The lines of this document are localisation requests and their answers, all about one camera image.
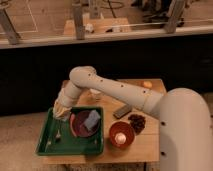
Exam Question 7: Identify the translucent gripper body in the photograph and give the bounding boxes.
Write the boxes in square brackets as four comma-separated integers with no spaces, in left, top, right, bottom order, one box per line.
[53,100,71,121]

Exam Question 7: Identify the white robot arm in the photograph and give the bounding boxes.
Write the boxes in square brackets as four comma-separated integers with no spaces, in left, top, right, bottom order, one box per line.
[53,66,213,171]

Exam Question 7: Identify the green plastic tray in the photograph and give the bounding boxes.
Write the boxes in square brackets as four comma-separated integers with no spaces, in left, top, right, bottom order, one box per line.
[36,106,104,156]

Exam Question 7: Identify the dark red plate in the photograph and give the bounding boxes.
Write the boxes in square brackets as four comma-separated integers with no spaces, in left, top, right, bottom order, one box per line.
[72,110,101,138]

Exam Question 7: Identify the metal fork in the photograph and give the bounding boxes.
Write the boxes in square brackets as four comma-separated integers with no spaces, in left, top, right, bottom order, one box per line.
[55,121,62,141]

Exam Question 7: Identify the grey blue sponge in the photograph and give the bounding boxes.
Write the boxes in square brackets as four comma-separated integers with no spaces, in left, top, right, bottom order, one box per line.
[84,110,100,131]

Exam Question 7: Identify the white cup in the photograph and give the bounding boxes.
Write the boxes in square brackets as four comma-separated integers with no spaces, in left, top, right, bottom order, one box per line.
[90,89,102,100]

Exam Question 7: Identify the red brown bowl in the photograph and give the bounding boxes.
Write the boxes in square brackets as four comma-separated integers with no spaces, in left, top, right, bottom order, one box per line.
[109,121,135,149]

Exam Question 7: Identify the grey rectangular block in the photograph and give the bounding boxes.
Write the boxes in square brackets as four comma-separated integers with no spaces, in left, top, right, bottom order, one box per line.
[113,105,132,119]

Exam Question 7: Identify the white egg shaped object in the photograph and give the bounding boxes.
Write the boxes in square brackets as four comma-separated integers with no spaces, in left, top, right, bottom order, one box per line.
[115,133,126,144]

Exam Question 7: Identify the wooden table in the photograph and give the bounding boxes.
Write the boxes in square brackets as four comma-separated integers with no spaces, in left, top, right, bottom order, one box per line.
[42,78,168,166]

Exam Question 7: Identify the dark brown grape bunch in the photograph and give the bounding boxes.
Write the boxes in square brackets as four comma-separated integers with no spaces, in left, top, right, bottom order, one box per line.
[128,114,146,134]

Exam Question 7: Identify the orange fruit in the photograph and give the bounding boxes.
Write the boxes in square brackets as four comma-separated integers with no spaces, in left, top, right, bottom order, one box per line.
[143,81,153,89]

